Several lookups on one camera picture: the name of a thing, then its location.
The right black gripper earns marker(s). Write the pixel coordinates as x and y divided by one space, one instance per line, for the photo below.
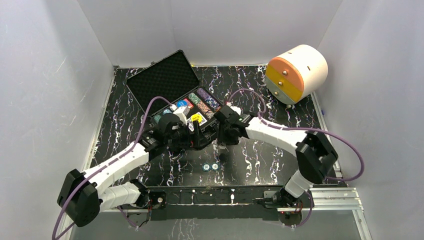
222 137

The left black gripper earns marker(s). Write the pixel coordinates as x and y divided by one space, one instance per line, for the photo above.
193 138

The yellow big blind button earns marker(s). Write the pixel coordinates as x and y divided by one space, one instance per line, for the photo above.
197 117

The red playing card deck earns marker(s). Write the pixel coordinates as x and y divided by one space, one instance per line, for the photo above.
189 104

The blue small blind button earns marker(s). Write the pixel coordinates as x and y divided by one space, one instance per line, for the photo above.
181 103

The blue playing card deck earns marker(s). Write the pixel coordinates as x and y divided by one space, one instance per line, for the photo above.
191 125

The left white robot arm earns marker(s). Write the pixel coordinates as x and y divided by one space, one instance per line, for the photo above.
85 194

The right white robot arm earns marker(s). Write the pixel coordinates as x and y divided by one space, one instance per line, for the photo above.
313 151

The black poker set case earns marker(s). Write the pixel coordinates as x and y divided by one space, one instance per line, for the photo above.
161 85

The teal fifty chip left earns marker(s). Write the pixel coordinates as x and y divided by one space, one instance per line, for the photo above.
206 167

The teal fifty chip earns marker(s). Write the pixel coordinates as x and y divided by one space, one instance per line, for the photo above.
206 167
215 166

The orange blue chip stack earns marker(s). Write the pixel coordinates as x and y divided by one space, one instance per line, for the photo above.
205 109

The teal fifty chip right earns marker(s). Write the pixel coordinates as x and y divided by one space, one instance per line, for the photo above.
215 166

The purple and blue chip stack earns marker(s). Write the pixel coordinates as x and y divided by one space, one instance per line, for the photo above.
214 104

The light blue chip stack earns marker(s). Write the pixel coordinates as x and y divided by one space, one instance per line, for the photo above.
167 111

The pale green chip stack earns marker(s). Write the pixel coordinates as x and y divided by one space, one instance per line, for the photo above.
156 118

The white cylindrical drawer unit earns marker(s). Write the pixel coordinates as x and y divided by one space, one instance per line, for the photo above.
296 73

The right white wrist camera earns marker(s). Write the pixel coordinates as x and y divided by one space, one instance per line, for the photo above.
236 109

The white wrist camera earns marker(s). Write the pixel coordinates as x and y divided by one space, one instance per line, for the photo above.
236 109
181 112

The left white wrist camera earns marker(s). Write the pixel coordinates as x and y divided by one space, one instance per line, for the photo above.
181 112

